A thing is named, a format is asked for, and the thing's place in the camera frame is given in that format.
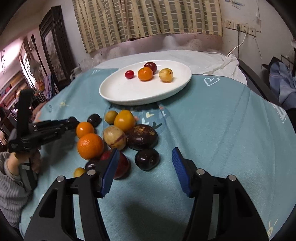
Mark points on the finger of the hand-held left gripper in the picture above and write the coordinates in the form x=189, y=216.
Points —
x=56, y=133
x=57, y=121

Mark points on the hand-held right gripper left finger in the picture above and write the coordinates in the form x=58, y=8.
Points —
x=110, y=171

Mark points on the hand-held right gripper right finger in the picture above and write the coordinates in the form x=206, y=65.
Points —
x=181, y=171

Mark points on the small dark plum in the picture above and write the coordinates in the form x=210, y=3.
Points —
x=90, y=165
x=93, y=119

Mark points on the small orange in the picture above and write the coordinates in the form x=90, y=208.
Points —
x=84, y=129

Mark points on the small yellow fruit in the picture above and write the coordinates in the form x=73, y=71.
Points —
x=79, y=172

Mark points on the large orange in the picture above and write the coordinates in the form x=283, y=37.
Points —
x=90, y=146

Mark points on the tan passion fruit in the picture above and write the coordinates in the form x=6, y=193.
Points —
x=114, y=138

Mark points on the large dark plum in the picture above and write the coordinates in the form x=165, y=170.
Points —
x=147, y=159

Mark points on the dark purple passion fruit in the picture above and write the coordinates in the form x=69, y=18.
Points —
x=142, y=137

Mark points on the orange yellow persimmon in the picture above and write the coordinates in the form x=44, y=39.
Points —
x=124, y=121

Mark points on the small olive green fruit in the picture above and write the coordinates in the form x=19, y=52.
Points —
x=110, y=117

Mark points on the white oval plate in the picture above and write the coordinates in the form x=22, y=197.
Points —
x=138, y=92

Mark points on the red cherry tomato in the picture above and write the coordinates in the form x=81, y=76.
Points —
x=129, y=74

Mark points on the blemished yellow plum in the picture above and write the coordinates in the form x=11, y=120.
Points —
x=165, y=75

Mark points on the tangerine with green stem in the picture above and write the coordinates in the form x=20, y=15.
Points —
x=145, y=74

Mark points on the dark red plum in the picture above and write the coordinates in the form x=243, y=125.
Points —
x=151, y=65

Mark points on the person's left forearm grey sleeve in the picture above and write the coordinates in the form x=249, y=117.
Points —
x=9, y=201

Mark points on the person's left hand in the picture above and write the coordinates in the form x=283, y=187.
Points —
x=11, y=165

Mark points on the teal heart print blanket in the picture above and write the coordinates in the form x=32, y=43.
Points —
x=208, y=127

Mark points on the white standing fan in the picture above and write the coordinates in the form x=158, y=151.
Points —
x=35, y=67

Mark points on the clear plastic bag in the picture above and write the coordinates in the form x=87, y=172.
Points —
x=89, y=61

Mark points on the dark wooden framed picture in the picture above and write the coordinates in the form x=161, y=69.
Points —
x=55, y=46

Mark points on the black chair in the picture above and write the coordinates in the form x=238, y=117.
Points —
x=256, y=78

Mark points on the yellow green checked curtain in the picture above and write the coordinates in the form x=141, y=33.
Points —
x=148, y=20

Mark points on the blue clothing pile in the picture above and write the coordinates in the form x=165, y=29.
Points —
x=282, y=78

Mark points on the white wall socket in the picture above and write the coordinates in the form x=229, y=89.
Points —
x=252, y=31
x=242, y=27
x=229, y=24

